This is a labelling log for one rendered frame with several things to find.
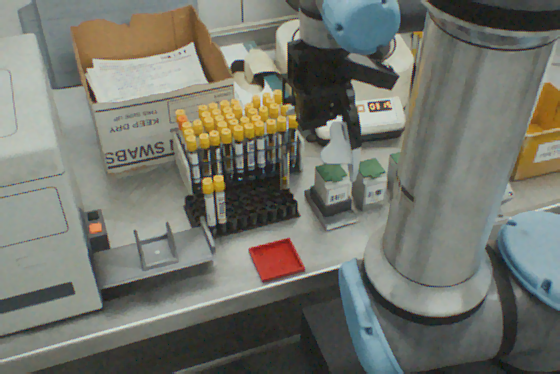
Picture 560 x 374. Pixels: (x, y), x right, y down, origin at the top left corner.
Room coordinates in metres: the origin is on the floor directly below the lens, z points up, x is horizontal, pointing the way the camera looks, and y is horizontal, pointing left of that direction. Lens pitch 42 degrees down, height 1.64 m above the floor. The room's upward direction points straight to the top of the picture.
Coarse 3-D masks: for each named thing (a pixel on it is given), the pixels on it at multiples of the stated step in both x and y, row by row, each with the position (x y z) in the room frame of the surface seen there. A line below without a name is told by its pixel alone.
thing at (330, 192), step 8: (320, 176) 0.80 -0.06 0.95; (320, 184) 0.80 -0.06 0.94; (328, 184) 0.79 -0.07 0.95; (336, 184) 0.79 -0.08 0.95; (344, 184) 0.79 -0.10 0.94; (320, 192) 0.80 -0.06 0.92; (328, 192) 0.78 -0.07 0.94; (336, 192) 0.78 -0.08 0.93; (344, 192) 0.79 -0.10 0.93; (328, 200) 0.78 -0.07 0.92; (336, 200) 0.78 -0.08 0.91
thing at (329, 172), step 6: (318, 168) 0.81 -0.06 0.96; (324, 168) 0.81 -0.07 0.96; (330, 168) 0.81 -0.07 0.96; (336, 168) 0.81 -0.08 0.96; (342, 168) 0.81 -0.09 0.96; (324, 174) 0.80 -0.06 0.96; (330, 174) 0.80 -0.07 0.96; (336, 174) 0.80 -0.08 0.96; (342, 174) 0.80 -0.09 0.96; (324, 180) 0.79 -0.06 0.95; (330, 180) 0.79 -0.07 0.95; (336, 180) 0.79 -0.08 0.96
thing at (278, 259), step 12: (288, 240) 0.73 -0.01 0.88; (252, 252) 0.70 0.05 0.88; (264, 252) 0.71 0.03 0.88; (276, 252) 0.71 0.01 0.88; (288, 252) 0.71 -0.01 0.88; (264, 264) 0.68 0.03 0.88; (276, 264) 0.68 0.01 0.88; (288, 264) 0.68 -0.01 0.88; (300, 264) 0.68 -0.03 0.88; (264, 276) 0.66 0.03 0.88; (276, 276) 0.65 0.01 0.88
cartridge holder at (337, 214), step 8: (304, 192) 0.84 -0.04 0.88; (312, 192) 0.81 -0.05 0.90; (312, 200) 0.81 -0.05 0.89; (320, 200) 0.79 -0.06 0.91; (344, 200) 0.79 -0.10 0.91; (320, 208) 0.79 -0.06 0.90; (328, 208) 0.78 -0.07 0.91; (336, 208) 0.78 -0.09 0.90; (344, 208) 0.79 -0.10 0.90; (320, 216) 0.78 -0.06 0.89; (328, 216) 0.77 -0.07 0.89; (336, 216) 0.77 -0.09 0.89; (344, 216) 0.77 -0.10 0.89; (352, 216) 0.77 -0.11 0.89; (328, 224) 0.76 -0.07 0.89; (336, 224) 0.76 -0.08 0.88; (344, 224) 0.77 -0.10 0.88
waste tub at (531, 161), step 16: (544, 96) 1.03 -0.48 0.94; (544, 112) 1.02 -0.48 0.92; (528, 128) 1.02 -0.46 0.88; (544, 128) 1.01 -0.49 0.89; (528, 144) 0.88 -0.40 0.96; (544, 144) 0.89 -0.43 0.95; (528, 160) 0.88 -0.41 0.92; (544, 160) 0.89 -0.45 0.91; (512, 176) 0.88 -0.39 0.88; (528, 176) 0.88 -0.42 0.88
